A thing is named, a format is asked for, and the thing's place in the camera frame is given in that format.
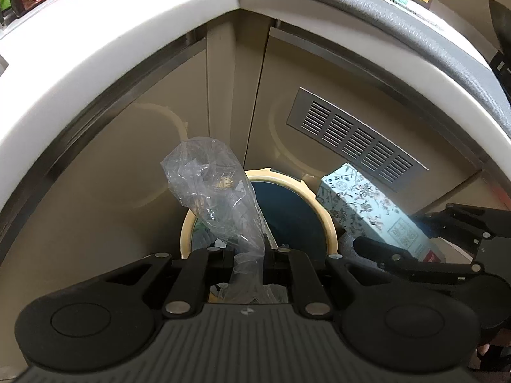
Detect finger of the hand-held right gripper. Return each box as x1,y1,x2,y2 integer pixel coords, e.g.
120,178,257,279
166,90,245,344
353,236,485,285
411,203,511,255

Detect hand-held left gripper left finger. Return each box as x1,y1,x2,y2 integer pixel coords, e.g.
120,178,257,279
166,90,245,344
106,245,238,319

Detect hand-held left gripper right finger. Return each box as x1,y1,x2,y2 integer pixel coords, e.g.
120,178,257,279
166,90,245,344
261,246,398,319

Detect beige rimmed trash bin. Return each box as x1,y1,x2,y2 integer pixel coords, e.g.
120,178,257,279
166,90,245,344
180,168,339,304

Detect floral pale green box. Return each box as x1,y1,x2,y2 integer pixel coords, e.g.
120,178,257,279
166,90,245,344
317,163,446,264

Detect clear plastic bag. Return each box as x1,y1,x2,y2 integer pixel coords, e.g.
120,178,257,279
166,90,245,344
160,136,288,304

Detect grey vent grille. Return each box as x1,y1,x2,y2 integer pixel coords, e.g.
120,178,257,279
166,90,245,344
286,87,430,193

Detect black kitchen utensil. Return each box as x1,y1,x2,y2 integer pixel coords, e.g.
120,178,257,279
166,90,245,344
488,0,511,85

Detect vented beige cabinet door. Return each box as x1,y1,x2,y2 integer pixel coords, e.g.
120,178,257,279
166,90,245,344
243,26,492,264

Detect grey textured countertop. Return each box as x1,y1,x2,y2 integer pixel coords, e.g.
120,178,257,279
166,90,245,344
165,0,511,100

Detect beige cabinet corner post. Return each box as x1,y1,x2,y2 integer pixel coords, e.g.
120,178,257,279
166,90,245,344
205,10,272,176

